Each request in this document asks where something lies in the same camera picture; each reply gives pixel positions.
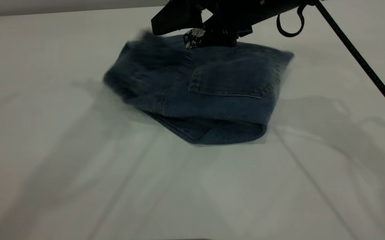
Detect thin black cable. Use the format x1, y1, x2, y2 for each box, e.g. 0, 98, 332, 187
276, 4, 305, 38

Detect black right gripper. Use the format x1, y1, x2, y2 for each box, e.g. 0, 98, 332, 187
151, 0, 279, 49

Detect black braided cable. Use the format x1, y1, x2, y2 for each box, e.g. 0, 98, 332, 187
312, 0, 385, 124

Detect blue denim pants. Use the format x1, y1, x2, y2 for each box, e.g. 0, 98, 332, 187
103, 30, 294, 145

